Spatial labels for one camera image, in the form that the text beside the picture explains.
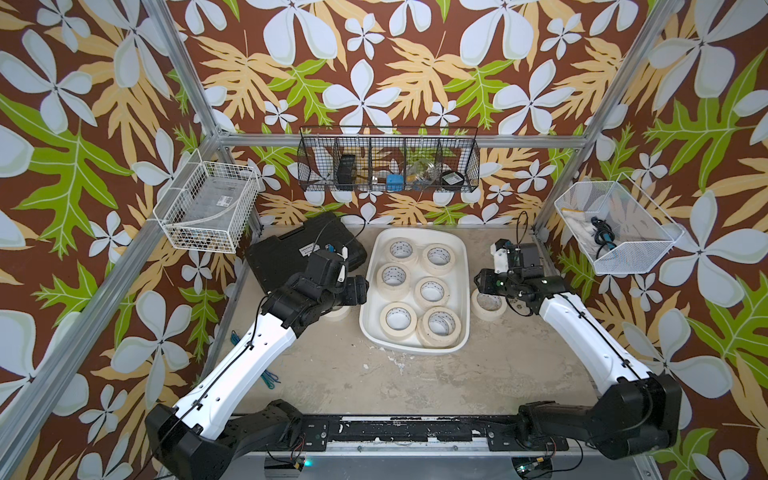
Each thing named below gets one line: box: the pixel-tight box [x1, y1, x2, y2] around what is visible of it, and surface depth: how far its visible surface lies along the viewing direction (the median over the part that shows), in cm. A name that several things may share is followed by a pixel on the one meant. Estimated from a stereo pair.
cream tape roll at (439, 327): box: [416, 306, 462, 348], surface depth 89 cm
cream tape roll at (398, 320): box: [380, 302, 418, 340], surface depth 95 cm
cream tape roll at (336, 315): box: [319, 306, 352, 323], surface depth 95 cm
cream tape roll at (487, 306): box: [471, 288, 508, 322], surface depth 95 cm
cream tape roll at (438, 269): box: [422, 242, 455, 275], surface depth 103 cm
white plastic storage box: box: [359, 228, 470, 354], surface depth 99 cm
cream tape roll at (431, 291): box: [414, 276, 449, 307], surface depth 101 cm
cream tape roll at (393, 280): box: [376, 262, 411, 300], surface depth 100 cm
